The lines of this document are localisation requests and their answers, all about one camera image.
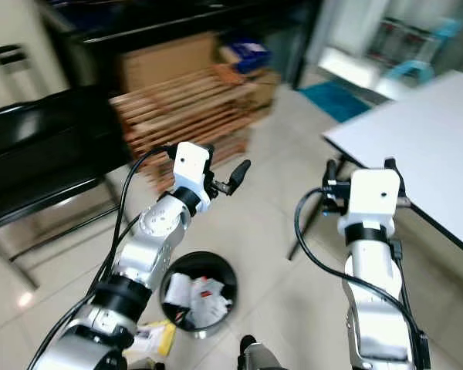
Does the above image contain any black stool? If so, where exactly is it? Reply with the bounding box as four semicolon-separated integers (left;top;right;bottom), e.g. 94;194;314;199
0;44;32;109

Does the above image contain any blue box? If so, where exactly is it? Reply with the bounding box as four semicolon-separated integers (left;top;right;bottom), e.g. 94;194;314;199
220;35;272;74

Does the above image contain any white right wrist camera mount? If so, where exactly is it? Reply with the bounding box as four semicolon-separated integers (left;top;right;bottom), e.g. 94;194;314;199
336;167;403;238

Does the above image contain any yellow flat package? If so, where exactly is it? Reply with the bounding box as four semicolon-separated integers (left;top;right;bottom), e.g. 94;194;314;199
122;318;178;360

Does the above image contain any brown cardboard box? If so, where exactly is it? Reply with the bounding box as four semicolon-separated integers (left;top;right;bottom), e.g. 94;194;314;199
117;32;280;116

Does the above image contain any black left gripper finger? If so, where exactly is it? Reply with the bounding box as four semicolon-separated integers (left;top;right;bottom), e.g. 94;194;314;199
225;159;252;195

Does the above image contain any black chair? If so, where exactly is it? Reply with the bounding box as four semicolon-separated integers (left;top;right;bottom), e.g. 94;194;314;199
0;86;132;288

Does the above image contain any crumpled white paper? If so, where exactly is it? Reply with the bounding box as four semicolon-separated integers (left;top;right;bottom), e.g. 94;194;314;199
184;295;230;331

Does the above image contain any black round rubbish bin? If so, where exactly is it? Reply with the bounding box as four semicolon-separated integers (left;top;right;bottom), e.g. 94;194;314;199
158;251;238;334

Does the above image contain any light blue plastic chair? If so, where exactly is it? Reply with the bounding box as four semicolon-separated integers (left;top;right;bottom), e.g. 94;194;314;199
378;59;437;101

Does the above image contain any white board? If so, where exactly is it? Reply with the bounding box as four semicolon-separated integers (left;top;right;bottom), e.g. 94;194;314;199
316;46;380;89

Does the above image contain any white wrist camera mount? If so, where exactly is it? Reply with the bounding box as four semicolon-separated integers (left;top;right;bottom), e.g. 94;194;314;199
172;141;214;214
336;167;403;238

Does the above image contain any black desk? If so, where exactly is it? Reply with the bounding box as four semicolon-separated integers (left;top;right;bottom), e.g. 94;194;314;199
39;0;321;89

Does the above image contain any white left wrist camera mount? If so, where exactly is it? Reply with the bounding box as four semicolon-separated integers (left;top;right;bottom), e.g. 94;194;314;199
172;141;214;214

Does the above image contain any white paper sheet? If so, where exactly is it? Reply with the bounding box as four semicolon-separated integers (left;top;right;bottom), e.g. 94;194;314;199
164;273;194;311

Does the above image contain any blue floor mat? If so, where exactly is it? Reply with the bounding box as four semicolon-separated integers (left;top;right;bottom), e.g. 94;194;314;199
297;79;371;124

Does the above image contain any wooden slatted rack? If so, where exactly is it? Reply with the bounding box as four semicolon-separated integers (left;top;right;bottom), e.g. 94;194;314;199
110;69;255;193

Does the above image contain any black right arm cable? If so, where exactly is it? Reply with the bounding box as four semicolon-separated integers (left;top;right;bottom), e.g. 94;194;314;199
293;187;429;370

